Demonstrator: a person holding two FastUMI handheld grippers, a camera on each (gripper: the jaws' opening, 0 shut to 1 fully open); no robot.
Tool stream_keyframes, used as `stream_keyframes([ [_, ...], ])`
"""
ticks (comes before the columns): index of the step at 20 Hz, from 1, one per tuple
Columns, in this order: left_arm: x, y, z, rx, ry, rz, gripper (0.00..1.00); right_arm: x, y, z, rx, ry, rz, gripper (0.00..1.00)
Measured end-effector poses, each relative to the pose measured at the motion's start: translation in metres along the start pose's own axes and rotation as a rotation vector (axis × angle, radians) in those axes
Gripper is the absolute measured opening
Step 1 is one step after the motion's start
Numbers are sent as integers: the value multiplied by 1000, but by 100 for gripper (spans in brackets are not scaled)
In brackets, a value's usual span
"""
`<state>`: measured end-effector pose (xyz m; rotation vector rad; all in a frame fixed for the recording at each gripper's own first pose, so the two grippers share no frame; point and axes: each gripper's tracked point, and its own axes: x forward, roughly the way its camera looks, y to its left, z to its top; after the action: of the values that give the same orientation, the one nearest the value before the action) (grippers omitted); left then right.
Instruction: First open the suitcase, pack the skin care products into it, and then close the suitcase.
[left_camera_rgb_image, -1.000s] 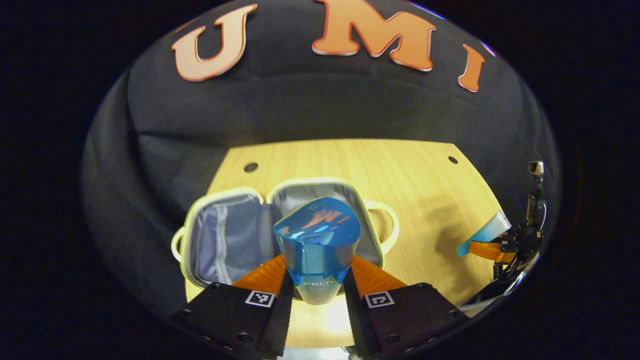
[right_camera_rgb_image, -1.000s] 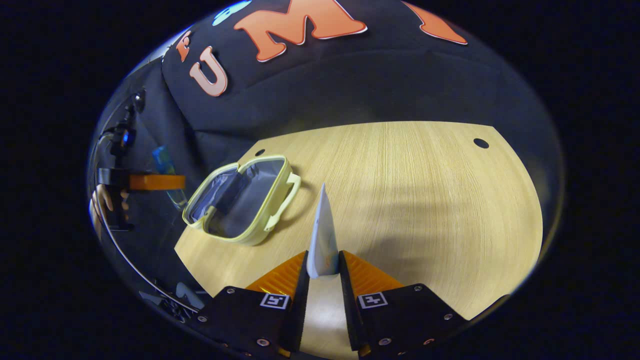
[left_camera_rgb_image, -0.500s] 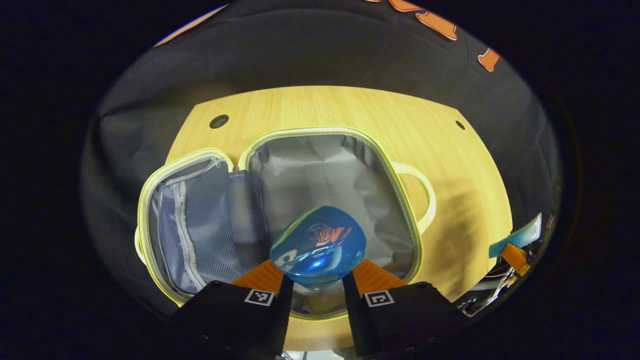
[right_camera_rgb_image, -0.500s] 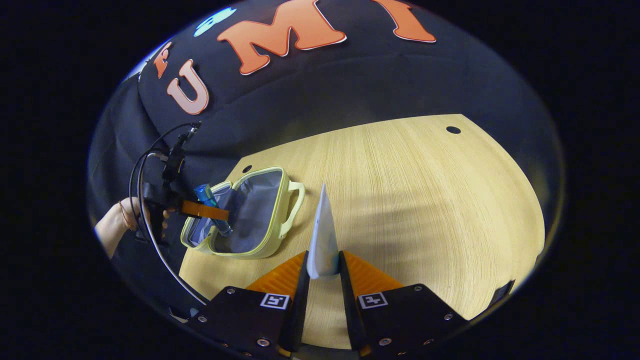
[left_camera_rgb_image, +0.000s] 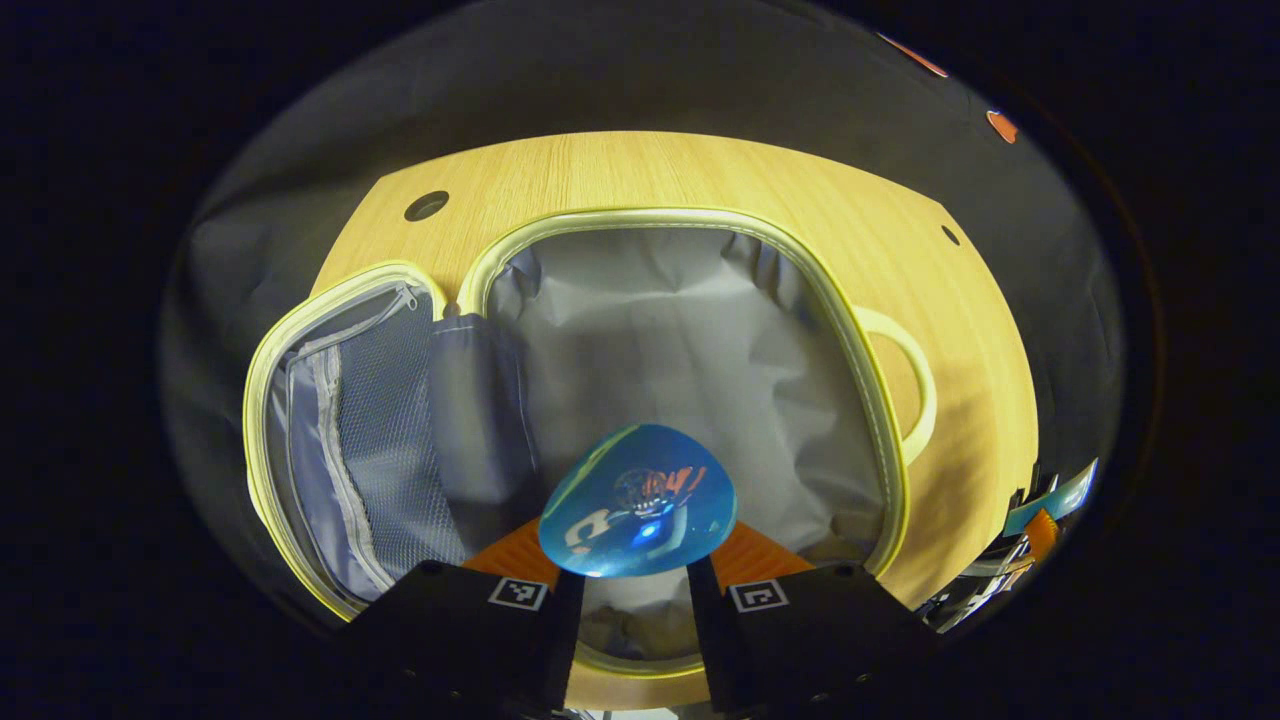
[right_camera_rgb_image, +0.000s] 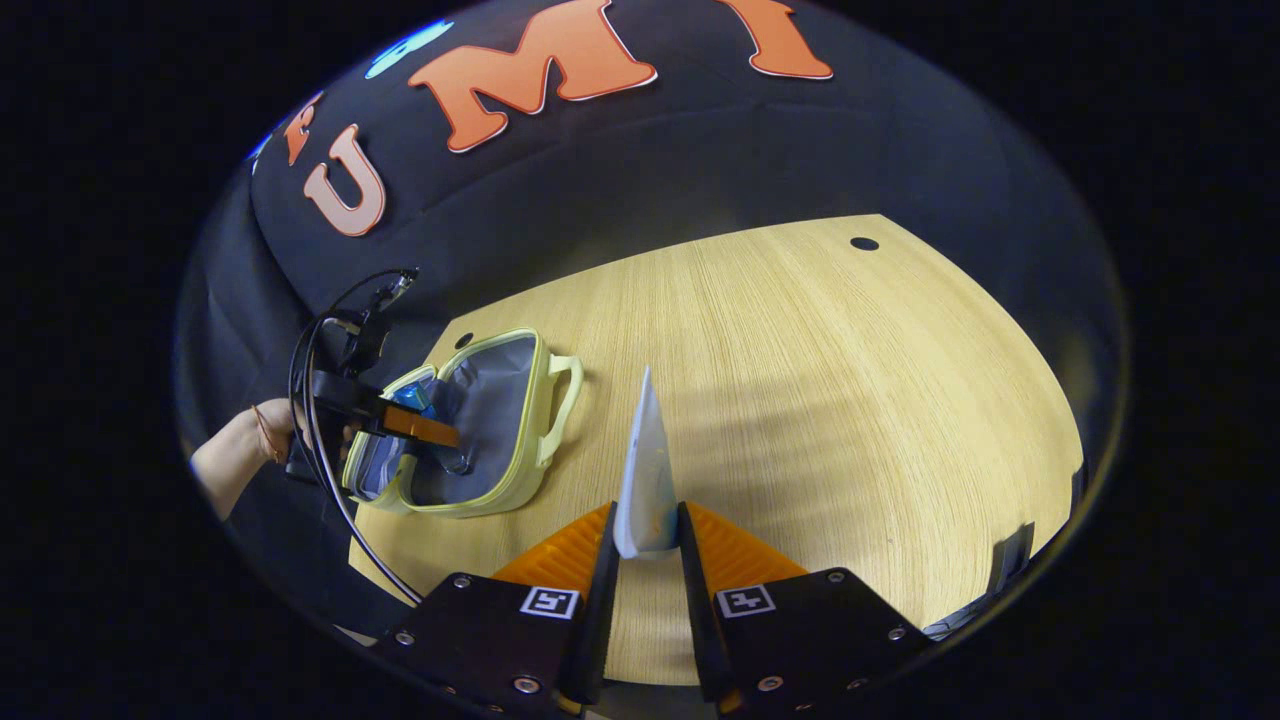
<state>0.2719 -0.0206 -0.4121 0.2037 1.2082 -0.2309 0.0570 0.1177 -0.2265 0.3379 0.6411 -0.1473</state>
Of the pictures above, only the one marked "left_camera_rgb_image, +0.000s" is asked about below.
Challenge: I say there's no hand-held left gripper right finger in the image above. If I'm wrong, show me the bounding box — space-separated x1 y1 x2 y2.
685 520 941 716

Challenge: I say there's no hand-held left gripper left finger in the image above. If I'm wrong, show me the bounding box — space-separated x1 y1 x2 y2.
345 515 586 716

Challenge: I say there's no blue skin care bottle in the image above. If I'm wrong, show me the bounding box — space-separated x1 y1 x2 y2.
538 423 739 579

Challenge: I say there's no cream suitcase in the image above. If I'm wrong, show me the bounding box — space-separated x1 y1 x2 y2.
243 208 939 679

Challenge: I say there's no black backdrop cloth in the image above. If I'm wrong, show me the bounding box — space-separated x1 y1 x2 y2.
160 0 1126 641

